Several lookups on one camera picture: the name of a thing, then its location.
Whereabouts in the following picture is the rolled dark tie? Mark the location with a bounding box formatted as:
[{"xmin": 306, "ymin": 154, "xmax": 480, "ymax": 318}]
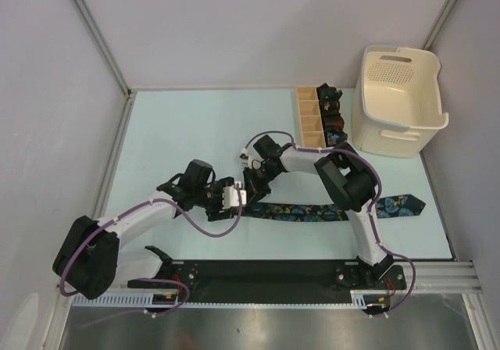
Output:
[
  {"xmin": 316, "ymin": 83, "xmax": 343, "ymax": 101},
  {"xmin": 319, "ymin": 98, "xmax": 341, "ymax": 116}
]

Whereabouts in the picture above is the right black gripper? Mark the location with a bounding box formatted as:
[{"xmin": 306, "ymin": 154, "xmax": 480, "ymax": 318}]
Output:
[{"xmin": 243, "ymin": 163, "xmax": 280, "ymax": 208}]

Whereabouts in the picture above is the rolled red patterned tie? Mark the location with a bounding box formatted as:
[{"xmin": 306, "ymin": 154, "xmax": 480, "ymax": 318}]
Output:
[{"xmin": 322, "ymin": 115, "xmax": 345, "ymax": 133}]

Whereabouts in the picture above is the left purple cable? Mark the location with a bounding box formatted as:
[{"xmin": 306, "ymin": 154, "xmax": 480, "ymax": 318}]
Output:
[{"xmin": 58, "ymin": 184, "xmax": 245, "ymax": 327}]

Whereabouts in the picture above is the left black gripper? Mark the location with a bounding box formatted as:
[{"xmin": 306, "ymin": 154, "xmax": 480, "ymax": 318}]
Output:
[{"xmin": 194, "ymin": 177, "xmax": 234, "ymax": 221}]

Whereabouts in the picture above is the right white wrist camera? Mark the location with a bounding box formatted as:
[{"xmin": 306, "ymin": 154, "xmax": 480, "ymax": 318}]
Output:
[{"xmin": 239, "ymin": 148, "xmax": 254, "ymax": 165}]

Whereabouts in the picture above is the navy floral patterned tie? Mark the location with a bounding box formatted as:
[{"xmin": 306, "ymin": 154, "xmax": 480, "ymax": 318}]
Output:
[{"xmin": 242, "ymin": 194, "xmax": 426, "ymax": 223}]

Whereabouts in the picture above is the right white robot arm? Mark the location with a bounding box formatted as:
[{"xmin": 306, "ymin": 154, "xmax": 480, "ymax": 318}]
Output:
[{"xmin": 243, "ymin": 133, "xmax": 394, "ymax": 288}]

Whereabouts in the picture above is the purple cable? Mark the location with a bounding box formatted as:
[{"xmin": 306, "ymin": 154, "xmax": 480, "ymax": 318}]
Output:
[
  {"xmin": 241, "ymin": 130, "xmax": 417, "ymax": 320},
  {"xmin": 58, "ymin": 184, "xmax": 245, "ymax": 327}
]

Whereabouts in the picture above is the aluminium frame rail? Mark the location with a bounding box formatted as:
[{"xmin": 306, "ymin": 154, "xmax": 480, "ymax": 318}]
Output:
[{"xmin": 402, "ymin": 259, "xmax": 484, "ymax": 298}]

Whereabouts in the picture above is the grey slotted cable duct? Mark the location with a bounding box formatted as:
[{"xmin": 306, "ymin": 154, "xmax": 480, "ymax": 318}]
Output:
[{"xmin": 72, "ymin": 291, "xmax": 180, "ymax": 307}]

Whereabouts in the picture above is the wooden divided organizer box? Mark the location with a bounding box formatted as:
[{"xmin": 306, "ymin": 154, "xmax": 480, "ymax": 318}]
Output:
[{"xmin": 295, "ymin": 86, "xmax": 327, "ymax": 148}]

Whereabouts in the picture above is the cream plastic laundry basket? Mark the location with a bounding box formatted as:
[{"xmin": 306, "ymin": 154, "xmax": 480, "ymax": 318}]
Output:
[{"xmin": 351, "ymin": 45, "xmax": 449, "ymax": 158}]

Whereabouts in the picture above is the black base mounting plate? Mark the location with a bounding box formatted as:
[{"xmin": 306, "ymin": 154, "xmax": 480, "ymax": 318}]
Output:
[{"xmin": 128, "ymin": 258, "xmax": 407, "ymax": 306}]

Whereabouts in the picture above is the rolled blue patterned tie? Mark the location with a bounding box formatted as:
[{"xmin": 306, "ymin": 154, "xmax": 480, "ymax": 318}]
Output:
[{"xmin": 324, "ymin": 130, "xmax": 348, "ymax": 148}]

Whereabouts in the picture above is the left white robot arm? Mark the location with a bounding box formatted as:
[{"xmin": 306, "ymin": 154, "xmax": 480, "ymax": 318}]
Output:
[{"xmin": 52, "ymin": 159, "xmax": 246, "ymax": 299}]

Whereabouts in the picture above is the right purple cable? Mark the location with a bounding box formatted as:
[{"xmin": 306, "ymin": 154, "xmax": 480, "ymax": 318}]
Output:
[{"xmin": 241, "ymin": 130, "xmax": 417, "ymax": 320}]

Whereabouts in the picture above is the rolled dark tie top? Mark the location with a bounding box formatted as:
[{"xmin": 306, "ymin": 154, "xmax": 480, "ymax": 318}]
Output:
[{"xmin": 316, "ymin": 83, "xmax": 343, "ymax": 101}]

